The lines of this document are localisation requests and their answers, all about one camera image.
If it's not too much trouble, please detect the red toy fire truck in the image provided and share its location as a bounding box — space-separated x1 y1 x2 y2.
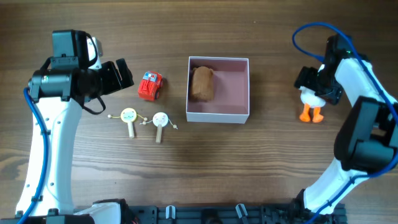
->
137 71 164 101

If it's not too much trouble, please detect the white plush duck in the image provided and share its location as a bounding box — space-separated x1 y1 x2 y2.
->
299 86 326 123

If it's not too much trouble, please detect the brown plush toy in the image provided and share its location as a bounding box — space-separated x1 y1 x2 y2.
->
190 66 215 101

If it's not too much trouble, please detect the pink cardboard box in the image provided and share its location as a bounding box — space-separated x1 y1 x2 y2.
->
185 56 250 124

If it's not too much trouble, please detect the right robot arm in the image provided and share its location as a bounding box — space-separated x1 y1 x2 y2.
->
289 34 397 222

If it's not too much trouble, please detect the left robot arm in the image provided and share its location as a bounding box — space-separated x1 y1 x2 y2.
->
11 30 134 223

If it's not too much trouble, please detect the yellow rattle drum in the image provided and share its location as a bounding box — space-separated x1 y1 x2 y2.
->
108 108 148 139

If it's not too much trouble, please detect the white rattle drum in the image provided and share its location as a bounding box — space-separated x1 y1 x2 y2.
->
141 112 178 144

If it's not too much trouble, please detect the right blue cable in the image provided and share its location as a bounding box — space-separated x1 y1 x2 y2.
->
291 21 398 224

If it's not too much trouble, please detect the blue cable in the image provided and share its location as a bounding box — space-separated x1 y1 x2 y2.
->
17 86 50 224
291 21 398 224

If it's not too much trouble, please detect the left blue cable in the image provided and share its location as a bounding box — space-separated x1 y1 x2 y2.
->
17 86 50 224

